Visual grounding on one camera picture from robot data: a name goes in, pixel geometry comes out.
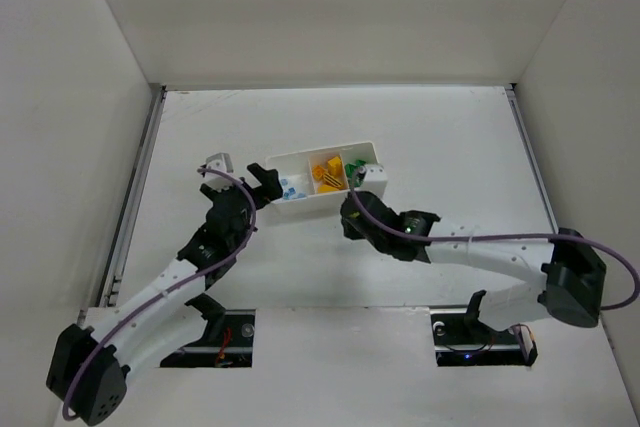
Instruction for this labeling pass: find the yellow butterfly lego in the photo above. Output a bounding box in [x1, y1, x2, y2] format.
[317, 184, 340, 194]

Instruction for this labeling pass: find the green lego cube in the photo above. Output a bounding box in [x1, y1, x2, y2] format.
[344, 159, 366, 179]

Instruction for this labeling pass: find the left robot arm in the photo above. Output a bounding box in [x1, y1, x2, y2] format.
[46, 161, 283, 426]

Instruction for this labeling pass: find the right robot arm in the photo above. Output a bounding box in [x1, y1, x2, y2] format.
[340, 191, 606, 332]

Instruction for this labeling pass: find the white three-compartment tray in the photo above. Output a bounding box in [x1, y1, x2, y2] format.
[266, 141, 383, 215]

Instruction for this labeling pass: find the yellow lego brick left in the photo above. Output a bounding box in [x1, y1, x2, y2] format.
[327, 156, 343, 177]

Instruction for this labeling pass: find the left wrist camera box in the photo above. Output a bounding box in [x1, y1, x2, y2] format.
[199, 152, 234, 182]

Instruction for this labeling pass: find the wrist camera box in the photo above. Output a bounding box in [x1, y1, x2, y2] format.
[199, 152, 234, 182]
[355, 164, 388, 198]

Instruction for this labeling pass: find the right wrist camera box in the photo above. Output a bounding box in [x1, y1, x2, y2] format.
[355, 164, 388, 198]

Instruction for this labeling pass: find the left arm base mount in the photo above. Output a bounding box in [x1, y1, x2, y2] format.
[160, 294, 256, 369]

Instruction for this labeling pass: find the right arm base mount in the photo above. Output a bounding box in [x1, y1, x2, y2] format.
[430, 290, 538, 368]

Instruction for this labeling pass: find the right aluminium rail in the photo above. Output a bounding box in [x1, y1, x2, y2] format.
[505, 84, 559, 233]

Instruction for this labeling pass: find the aluminium rail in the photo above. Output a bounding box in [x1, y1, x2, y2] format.
[90, 84, 167, 307]
[505, 84, 559, 233]

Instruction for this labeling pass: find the left aluminium rail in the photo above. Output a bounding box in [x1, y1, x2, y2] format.
[90, 84, 167, 307]

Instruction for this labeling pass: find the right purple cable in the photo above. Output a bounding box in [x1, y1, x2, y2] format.
[348, 166, 640, 311]

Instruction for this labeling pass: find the purple cable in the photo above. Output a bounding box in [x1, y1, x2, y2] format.
[348, 166, 640, 311]
[60, 166, 259, 421]

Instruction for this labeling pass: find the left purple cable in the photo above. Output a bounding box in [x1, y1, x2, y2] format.
[60, 166, 259, 421]

